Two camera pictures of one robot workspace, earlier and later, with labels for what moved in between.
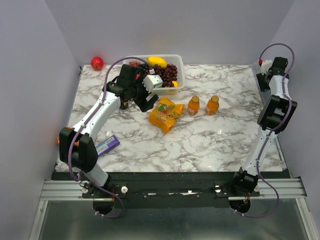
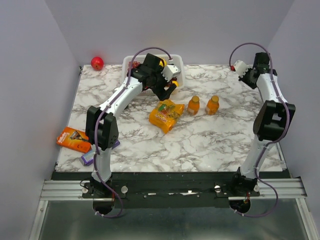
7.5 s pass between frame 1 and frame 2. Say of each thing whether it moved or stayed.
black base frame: stayed
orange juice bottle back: stayed
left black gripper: moved
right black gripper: moved
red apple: stayed
